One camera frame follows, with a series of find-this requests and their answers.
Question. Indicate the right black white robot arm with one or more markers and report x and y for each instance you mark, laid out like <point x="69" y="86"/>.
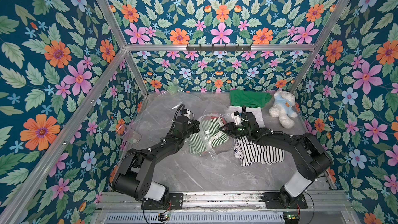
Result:
<point x="311" y="159"/>

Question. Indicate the white slotted cable duct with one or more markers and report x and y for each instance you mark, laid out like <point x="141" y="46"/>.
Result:
<point x="197" y="218"/>

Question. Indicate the clear plastic vacuum bag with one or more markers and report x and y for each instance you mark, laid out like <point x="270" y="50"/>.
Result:
<point x="167" y="146"/>

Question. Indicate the black white striped garment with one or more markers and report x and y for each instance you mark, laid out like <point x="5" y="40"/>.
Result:
<point x="250" y="153"/>

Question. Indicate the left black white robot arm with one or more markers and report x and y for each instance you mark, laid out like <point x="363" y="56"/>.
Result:
<point x="134" y="176"/>

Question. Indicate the white teddy bear blue shirt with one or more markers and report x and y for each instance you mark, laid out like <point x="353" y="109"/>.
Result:
<point x="283" y="108"/>

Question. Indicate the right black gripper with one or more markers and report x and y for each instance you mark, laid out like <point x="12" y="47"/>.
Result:
<point x="231" y="129"/>

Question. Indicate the black wall hook rail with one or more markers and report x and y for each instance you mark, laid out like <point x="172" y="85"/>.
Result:
<point x="213" y="47"/>

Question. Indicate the green t-shirt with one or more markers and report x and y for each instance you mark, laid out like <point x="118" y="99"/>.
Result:
<point x="249" y="98"/>

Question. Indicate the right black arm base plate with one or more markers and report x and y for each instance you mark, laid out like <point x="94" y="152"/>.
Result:
<point x="277" y="200"/>

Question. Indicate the green white striped garment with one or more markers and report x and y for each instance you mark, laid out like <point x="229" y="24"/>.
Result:
<point x="209" y="135"/>

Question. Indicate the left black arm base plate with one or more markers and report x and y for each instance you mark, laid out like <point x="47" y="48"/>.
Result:
<point x="170" y="201"/>

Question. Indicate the aluminium front rail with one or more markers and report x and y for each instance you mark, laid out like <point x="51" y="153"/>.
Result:
<point x="319" y="200"/>

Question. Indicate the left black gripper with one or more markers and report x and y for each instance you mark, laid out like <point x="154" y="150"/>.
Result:
<point x="195" y="128"/>

